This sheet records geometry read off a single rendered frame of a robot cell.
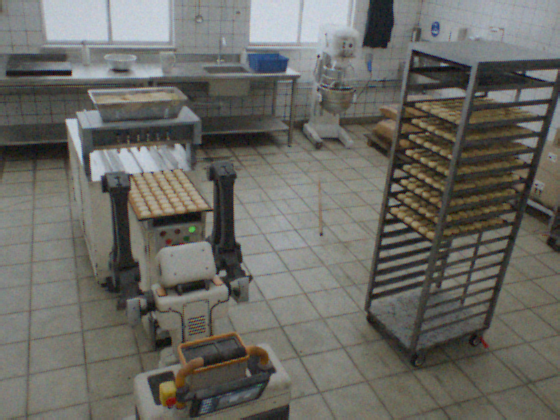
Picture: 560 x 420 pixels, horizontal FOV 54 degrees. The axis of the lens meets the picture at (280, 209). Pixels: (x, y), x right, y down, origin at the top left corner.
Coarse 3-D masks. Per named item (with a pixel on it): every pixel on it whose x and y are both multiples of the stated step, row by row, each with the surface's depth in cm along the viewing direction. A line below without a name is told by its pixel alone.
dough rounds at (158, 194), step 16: (144, 176) 329; (160, 176) 328; (176, 176) 332; (144, 192) 307; (160, 192) 308; (176, 192) 311; (192, 192) 311; (144, 208) 288; (160, 208) 294; (176, 208) 291; (192, 208) 292; (208, 208) 298
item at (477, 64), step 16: (480, 64) 246; (464, 112) 256; (464, 128) 259; (448, 176) 272; (448, 192) 273; (448, 208) 278; (432, 256) 291; (432, 272) 295; (416, 320) 311; (416, 336) 314
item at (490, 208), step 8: (408, 192) 320; (408, 200) 310; (416, 200) 312; (416, 208) 305; (424, 208) 302; (432, 208) 303; (472, 208) 307; (480, 208) 309; (488, 208) 308; (496, 208) 310; (504, 208) 313; (432, 216) 295; (448, 216) 295; (456, 216) 296; (464, 216) 297
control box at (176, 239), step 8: (176, 224) 292; (184, 224) 293; (192, 224) 294; (160, 232) 287; (168, 232) 289; (184, 232) 294; (192, 232) 296; (160, 240) 289; (176, 240) 294; (184, 240) 295; (192, 240) 298; (160, 248) 292
